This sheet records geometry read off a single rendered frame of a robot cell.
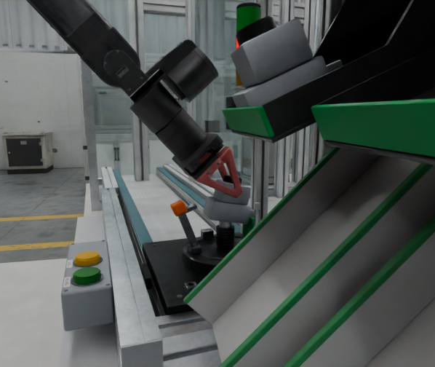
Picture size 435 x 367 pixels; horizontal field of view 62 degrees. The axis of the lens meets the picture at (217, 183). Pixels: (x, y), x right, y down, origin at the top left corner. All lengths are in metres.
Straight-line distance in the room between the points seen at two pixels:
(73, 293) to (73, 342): 0.10
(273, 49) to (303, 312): 0.18
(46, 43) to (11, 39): 0.66
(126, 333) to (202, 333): 0.09
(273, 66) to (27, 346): 0.55
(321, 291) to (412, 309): 0.06
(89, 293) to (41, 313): 0.19
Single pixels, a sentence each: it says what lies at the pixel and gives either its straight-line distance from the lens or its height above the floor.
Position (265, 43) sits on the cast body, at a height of 1.25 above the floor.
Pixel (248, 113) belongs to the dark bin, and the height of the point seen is 1.20.
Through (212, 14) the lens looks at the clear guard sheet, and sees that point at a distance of 1.14.
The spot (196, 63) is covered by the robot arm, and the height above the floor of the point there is 1.27.
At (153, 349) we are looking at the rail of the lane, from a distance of 0.44.
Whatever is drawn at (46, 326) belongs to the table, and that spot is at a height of 0.86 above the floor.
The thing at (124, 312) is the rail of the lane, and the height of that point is 0.96.
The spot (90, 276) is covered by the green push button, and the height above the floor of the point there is 0.97.
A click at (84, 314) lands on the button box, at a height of 0.92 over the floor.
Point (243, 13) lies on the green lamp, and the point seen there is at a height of 1.40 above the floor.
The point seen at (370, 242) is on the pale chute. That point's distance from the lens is 0.27.
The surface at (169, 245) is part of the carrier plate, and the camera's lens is 0.68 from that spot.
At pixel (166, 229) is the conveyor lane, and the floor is 0.92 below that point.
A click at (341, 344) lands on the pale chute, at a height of 1.06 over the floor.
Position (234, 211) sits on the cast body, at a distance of 0.57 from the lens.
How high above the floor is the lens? 1.20
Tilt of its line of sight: 11 degrees down
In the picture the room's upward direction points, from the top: straight up
